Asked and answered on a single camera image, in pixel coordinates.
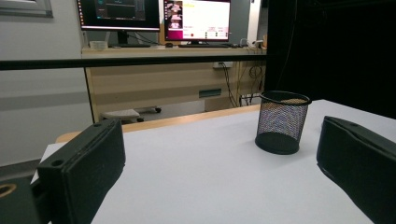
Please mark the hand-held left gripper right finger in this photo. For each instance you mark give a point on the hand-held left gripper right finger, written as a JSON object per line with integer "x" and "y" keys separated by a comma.
{"x": 358, "y": 161}

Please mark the white wall power outlet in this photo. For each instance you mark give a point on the white wall power outlet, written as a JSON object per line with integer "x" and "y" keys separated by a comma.
{"x": 223, "y": 64}

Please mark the light wooden desk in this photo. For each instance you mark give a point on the light wooden desk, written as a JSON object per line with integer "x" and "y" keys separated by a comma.
{"x": 149, "y": 84}

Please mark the black mesh pen holder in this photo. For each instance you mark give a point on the black mesh pen holder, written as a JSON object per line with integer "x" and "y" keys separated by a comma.
{"x": 280, "y": 124}

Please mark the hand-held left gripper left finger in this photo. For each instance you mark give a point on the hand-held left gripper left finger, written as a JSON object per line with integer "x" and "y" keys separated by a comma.
{"x": 84, "y": 168}

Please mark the white chair base with casters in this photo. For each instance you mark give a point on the white chair base with casters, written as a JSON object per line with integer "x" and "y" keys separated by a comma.
{"x": 123, "y": 114}

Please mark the bright-screen computer monitor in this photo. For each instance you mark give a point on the bright-screen computer monitor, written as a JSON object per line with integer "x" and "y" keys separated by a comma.
{"x": 202, "y": 18}

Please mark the black computer mouse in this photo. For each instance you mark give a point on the black computer mouse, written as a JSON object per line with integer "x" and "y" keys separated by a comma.
{"x": 169, "y": 45}

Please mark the black keyboard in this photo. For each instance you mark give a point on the black keyboard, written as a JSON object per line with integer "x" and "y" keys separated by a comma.
{"x": 204, "y": 45}

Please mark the dark-screen computer monitor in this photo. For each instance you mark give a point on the dark-screen computer monitor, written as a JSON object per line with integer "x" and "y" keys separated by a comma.
{"x": 118, "y": 12}

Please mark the grey framed board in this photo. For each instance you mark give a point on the grey framed board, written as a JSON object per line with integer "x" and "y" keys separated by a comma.
{"x": 25, "y": 9}

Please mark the black curtain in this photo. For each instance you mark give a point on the black curtain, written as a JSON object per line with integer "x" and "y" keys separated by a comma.
{"x": 342, "y": 46}

